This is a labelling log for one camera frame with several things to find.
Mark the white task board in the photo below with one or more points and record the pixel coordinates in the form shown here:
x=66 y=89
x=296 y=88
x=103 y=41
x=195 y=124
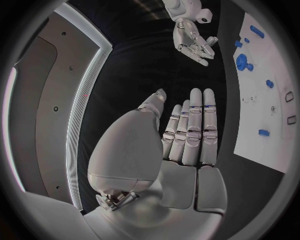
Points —
x=260 y=112

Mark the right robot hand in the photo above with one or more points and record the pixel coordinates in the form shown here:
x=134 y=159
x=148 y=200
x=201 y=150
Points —
x=185 y=37

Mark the blue long cylinder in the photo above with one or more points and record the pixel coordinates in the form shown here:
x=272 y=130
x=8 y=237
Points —
x=257 y=31

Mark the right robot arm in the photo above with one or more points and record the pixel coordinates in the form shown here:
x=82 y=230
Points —
x=181 y=8

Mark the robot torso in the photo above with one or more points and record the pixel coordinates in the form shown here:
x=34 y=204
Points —
x=46 y=112

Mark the small blue peg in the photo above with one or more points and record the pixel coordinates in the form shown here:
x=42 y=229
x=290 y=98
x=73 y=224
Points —
x=246 y=40

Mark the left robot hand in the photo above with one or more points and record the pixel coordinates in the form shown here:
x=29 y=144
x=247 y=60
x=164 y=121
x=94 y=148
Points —
x=131 y=150

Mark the blue gear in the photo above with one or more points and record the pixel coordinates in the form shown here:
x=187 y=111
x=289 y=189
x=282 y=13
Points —
x=241 y=61

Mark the blue block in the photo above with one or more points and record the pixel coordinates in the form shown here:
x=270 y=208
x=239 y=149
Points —
x=238 y=43
x=264 y=132

